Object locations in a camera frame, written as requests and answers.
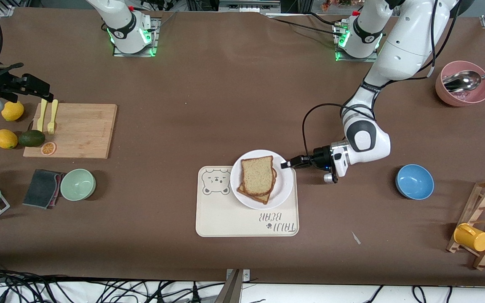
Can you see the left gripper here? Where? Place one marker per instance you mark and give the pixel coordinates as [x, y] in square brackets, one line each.
[321, 158]

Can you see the white round plate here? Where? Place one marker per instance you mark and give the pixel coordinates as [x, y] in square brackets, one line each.
[284, 185]

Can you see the brown crust bread slice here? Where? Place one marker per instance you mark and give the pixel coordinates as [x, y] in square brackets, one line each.
[258, 176]
[263, 199]

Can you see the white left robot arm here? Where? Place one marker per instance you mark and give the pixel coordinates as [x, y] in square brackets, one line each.
[411, 38]

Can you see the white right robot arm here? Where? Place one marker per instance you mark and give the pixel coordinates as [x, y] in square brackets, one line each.
[124, 29]

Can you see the yellow plastic fork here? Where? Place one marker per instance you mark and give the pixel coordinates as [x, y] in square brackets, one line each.
[53, 114]

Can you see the yellow plastic knife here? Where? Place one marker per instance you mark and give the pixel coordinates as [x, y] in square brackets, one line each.
[41, 120]

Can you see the yellow lemon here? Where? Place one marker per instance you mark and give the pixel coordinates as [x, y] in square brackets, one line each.
[5, 139]
[14, 112]

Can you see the green avocado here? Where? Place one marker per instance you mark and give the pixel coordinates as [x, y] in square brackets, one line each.
[32, 138]

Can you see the wooden cutting board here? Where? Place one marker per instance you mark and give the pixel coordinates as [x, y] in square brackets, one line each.
[74, 130]

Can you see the orange slice toy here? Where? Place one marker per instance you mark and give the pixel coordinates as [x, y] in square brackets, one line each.
[48, 148]

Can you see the cream bear print tray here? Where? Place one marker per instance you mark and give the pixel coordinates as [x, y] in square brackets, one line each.
[225, 221]

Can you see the small paper scrap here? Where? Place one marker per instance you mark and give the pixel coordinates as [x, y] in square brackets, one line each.
[355, 238]

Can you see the folded grey cloth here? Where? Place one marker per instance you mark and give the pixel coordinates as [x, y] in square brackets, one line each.
[40, 189]

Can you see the pale green bowl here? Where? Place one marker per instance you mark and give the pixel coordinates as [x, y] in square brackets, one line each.
[78, 185]

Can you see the blue bowl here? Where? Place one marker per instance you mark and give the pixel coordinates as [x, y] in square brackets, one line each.
[414, 182]

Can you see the grey metal box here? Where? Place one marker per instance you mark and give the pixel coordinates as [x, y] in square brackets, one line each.
[249, 6]

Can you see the wooden mug rack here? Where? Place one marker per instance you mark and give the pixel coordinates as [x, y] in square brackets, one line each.
[470, 202]

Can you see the pink bowl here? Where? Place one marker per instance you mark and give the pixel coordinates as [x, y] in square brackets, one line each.
[463, 100]

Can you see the metal spoon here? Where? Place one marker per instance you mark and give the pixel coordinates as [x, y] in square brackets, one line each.
[461, 81]

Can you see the yellow mug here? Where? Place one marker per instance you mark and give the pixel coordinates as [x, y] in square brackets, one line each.
[472, 237]

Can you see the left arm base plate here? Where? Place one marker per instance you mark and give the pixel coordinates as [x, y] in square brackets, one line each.
[352, 59]

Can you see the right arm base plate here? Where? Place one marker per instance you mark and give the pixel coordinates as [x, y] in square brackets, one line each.
[155, 40]

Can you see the metal clamp bracket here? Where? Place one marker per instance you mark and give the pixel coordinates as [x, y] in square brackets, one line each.
[234, 290]

